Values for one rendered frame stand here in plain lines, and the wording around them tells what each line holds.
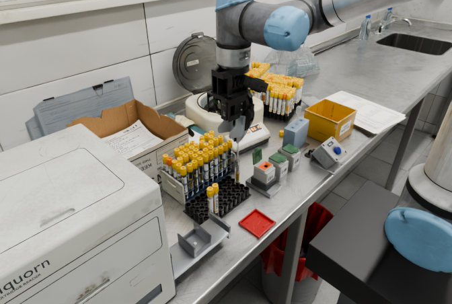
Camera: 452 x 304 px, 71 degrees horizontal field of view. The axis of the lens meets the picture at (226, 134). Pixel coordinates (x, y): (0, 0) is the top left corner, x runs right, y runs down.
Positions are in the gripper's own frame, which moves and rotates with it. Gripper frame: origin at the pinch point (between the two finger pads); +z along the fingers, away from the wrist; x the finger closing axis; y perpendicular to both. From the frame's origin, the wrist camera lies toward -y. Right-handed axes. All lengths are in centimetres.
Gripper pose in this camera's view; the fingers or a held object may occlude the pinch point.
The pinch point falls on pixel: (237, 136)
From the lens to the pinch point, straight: 82.4
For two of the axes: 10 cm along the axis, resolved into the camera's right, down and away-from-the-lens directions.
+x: 7.2, 3.7, -5.9
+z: 0.0, 8.5, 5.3
